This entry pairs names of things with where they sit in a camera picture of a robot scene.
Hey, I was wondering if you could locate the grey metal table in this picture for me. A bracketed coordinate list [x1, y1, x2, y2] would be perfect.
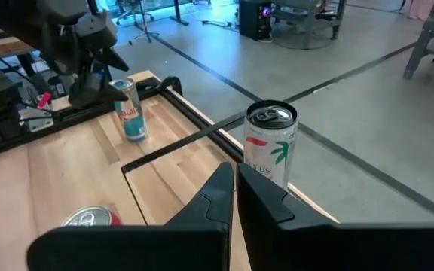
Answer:
[270, 0, 348, 50]

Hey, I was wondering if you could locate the black computer tower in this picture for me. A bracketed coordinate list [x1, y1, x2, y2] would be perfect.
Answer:
[238, 0, 274, 41]

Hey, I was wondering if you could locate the red Fanta strawberry can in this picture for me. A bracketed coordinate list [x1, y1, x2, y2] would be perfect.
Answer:
[60, 205, 123, 227]

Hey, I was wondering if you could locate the white Celsius can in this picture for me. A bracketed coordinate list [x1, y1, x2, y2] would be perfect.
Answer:
[242, 99, 299, 190]

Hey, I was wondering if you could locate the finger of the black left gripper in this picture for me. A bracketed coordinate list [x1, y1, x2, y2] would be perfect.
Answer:
[68, 73, 130, 109]
[90, 47, 130, 72]

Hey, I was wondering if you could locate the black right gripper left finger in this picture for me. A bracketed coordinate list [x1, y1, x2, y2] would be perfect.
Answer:
[26, 161, 236, 271]

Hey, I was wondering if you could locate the grey office chair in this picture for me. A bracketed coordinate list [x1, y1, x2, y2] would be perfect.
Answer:
[114, 0, 157, 26]

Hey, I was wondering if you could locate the blue silver Red Bull can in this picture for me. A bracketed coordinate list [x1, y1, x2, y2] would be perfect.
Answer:
[108, 78, 149, 143]

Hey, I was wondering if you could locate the red cable tag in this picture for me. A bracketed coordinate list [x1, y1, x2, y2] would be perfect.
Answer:
[36, 91, 53, 111]

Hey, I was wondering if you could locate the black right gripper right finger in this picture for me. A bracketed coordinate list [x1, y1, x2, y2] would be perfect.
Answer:
[236, 162, 434, 271]

